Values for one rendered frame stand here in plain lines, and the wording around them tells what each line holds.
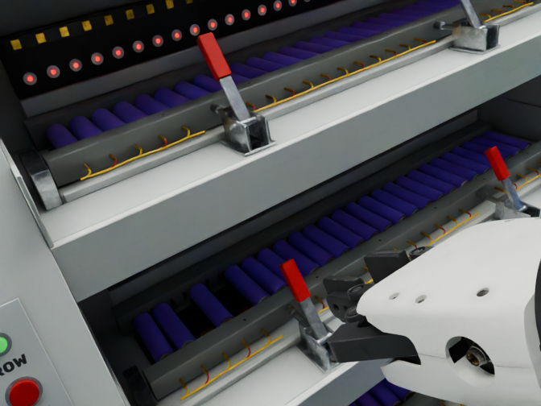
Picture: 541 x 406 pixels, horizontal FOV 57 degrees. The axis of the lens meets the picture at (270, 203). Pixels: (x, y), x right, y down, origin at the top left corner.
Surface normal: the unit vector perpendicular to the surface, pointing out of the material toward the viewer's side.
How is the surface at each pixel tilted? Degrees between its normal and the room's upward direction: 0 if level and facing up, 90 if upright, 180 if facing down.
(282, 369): 20
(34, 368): 90
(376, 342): 85
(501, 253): 11
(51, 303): 90
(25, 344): 90
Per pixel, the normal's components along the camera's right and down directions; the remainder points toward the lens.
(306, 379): -0.15, -0.84
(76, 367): 0.47, 0.06
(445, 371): -0.80, 0.40
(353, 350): -0.55, 0.30
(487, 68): 0.55, 0.36
